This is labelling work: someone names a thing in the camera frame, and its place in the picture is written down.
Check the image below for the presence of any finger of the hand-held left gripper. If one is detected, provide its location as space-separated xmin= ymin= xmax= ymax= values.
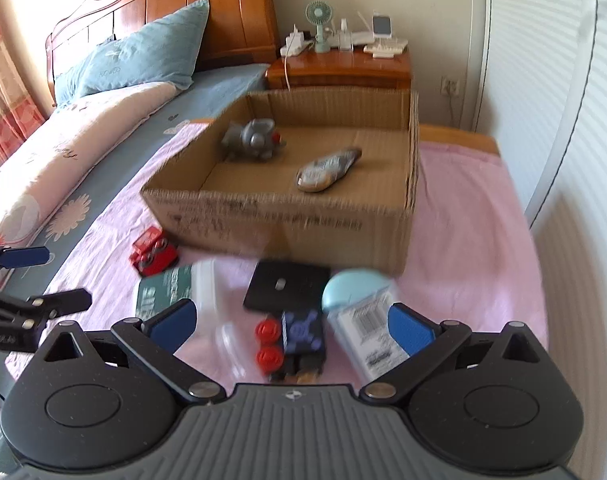
xmin=0 ymin=287 xmax=93 ymax=332
xmin=0 ymin=241 xmax=52 ymax=282

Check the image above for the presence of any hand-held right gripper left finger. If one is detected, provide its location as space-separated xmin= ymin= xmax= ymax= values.
xmin=43 ymin=299 xmax=224 ymax=406

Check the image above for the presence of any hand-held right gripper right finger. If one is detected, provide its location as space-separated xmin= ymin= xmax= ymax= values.
xmin=358 ymin=302 xmax=544 ymax=406

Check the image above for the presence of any green white plastic bottle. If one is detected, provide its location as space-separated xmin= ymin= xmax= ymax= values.
xmin=134 ymin=260 xmax=220 ymax=321

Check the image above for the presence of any white box with barcode label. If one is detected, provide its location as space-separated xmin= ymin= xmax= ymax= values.
xmin=331 ymin=287 xmax=414 ymax=385

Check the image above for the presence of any clear plastic jar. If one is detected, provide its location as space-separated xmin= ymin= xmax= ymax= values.
xmin=183 ymin=300 xmax=264 ymax=383

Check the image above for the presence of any silver red tube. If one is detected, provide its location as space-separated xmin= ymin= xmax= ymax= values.
xmin=129 ymin=226 xmax=180 ymax=277

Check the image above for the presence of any black toy with red wheels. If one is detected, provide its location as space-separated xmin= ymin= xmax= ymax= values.
xmin=254 ymin=310 xmax=329 ymax=383

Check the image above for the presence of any cardboard box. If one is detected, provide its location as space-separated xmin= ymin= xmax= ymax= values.
xmin=140 ymin=87 xmax=420 ymax=277

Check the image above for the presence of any light blue round case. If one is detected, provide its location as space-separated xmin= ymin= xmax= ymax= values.
xmin=322 ymin=268 xmax=391 ymax=317

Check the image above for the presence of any pink cloth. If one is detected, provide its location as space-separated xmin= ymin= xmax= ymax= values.
xmin=6 ymin=122 xmax=549 ymax=396

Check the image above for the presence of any black square plate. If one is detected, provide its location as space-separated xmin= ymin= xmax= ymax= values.
xmin=243 ymin=260 xmax=331 ymax=317

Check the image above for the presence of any pink white quilt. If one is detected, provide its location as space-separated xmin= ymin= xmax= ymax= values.
xmin=0 ymin=82 xmax=179 ymax=243

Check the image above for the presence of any orange patterned curtain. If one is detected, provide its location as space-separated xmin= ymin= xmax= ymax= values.
xmin=0 ymin=0 xmax=46 ymax=161

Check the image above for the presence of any grey elephant toy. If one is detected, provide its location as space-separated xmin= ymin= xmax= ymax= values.
xmin=220 ymin=119 xmax=287 ymax=163

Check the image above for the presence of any blue pillow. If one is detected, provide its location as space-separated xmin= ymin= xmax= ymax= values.
xmin=53 ymin=0 xmax=210 ymax=106

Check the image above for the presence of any bed with blue sheet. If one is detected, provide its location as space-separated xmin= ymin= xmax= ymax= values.
xmin=0 ymin=62 xmax=269 ymax=411

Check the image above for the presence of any white louvred wardrobe door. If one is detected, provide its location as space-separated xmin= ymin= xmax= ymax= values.
xmin=476 ymin=0 xmax=607 ymax=480

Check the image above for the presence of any wooden nightstand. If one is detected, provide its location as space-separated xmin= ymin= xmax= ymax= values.
xmin=266 ymin=42 xmax=414 ymax=92

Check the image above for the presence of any white remote control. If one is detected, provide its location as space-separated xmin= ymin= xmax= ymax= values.
xmin=364 ymin=42 xmax=403 ymax=57

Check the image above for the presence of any white power strip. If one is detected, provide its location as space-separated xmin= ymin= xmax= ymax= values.
xmin=280 ymin=40 xmax=315 ymax=57

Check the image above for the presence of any white phone stand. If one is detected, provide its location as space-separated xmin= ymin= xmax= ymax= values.
xmin=372 ymin=10 xmax=397 ymax=41

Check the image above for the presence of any wooden headboard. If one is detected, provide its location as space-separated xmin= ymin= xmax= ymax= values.
xmin=46 ymin=0 xmax=279 ymax=106

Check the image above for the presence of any green desk fan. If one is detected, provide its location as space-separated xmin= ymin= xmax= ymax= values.
xmin=305 ymin=1 xmax=331 ymax=54

